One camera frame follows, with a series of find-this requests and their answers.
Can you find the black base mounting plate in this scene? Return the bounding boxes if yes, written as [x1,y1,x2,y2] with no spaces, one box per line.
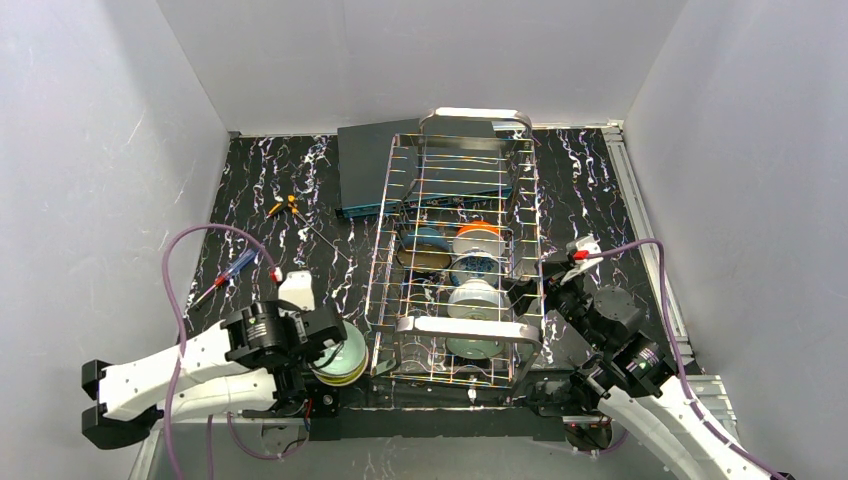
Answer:
[241,369,637,444]

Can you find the orange bowl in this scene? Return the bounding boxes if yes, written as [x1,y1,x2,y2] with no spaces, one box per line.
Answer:
[452,221,506,257]

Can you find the steel wire dish rack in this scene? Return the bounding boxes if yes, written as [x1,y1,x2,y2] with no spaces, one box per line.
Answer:
[366,107,544,391]

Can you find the yellow black pliers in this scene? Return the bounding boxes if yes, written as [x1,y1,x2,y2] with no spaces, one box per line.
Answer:
[266,195,301,219]

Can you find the teal speckled bowl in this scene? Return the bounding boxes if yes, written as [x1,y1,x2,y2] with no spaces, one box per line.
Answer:
[316,321,367,378]

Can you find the light green bowl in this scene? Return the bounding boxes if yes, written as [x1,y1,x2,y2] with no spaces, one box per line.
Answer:
[445,338,505,360]

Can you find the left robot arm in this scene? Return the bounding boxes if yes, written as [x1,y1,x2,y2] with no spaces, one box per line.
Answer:
[81,300,348,450]

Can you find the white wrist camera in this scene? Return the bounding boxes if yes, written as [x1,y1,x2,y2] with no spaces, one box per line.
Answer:
[278,270,316,311]
[560,235,603,284]

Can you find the blue white floral bowl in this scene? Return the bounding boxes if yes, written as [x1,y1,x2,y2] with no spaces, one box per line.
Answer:
[448,250,502,287]

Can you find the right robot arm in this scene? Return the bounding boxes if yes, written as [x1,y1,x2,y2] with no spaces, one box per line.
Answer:
[506,251,792,479]

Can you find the dark blue gold bowl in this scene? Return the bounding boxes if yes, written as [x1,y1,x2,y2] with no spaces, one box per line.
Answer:
[396,227,452,271]

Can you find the dark grey network switch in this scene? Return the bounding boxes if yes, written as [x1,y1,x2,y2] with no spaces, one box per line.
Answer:
[336,118,512,219]

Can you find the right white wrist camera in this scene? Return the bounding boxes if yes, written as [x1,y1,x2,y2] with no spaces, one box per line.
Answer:
[560,235,603,284]

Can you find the thin metal rod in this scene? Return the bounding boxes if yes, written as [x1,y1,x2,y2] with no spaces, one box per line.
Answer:
[293,211,351,264]

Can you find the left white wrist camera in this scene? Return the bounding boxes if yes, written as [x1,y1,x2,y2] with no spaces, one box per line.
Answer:
[278,270,316,311]

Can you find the yellow rimmed bowl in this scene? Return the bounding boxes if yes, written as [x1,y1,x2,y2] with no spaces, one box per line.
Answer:
[315,352,369,387]

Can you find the blue red screwdriver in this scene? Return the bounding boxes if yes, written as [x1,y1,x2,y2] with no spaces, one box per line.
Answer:
[188,249,258,311]

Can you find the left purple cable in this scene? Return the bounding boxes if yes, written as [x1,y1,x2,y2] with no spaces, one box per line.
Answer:
[162,223,283,480]

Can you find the pale white ribbed bowl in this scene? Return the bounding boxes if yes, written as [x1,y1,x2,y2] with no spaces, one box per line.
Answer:
[447,279,510,321]

